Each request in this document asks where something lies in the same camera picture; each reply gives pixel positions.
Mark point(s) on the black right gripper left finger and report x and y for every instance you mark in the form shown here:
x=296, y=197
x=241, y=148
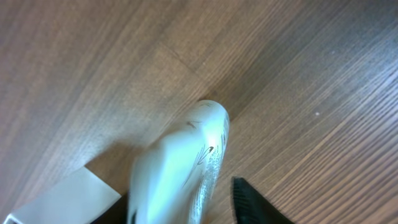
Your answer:
x=116, y=214

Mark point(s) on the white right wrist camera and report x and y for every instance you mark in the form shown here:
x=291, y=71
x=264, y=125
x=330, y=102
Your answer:
x=79, y=198

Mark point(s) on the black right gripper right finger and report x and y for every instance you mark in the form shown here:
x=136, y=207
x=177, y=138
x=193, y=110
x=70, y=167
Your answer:
x=250, y=207

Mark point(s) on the white squeeze tube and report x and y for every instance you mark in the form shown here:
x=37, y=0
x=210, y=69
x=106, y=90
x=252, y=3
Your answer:
x=174, y=179

